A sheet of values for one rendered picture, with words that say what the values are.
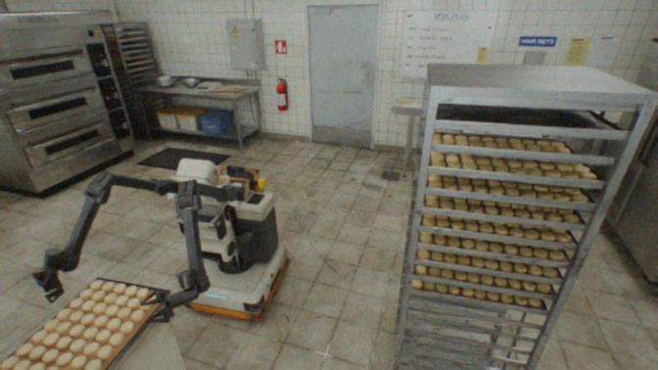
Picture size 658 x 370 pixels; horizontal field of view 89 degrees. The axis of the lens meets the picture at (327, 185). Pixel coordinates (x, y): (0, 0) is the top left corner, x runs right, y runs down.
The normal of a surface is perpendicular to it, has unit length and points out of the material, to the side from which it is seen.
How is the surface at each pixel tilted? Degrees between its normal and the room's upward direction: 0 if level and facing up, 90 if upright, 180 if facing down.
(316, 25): 90
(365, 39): 90
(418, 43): 90
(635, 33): 90
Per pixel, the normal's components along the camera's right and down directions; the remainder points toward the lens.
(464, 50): -0.32, 0.46
